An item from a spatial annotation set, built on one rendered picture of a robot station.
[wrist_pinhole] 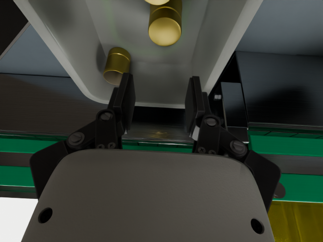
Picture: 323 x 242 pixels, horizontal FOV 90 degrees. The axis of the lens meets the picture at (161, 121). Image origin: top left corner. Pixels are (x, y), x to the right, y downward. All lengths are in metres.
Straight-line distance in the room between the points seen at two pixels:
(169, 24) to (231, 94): 0.12
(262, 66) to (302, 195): 0.18
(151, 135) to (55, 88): 0.22
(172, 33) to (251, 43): 0.15
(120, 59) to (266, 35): 0.21
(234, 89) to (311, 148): 0.13
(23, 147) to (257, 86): 0.40
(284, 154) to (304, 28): 0.17
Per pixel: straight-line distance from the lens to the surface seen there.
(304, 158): 0.28
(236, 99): 0.24
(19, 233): 0.57
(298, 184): 0.27
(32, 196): 0.55
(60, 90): 0.38
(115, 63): 0.25
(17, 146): 0.39
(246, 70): 0.28
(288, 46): 0.33
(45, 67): 0.40
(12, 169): 0.38
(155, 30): 0.18
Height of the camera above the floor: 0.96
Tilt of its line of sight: 23 degrees down
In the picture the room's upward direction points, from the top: 177 degrees counter-clockwise
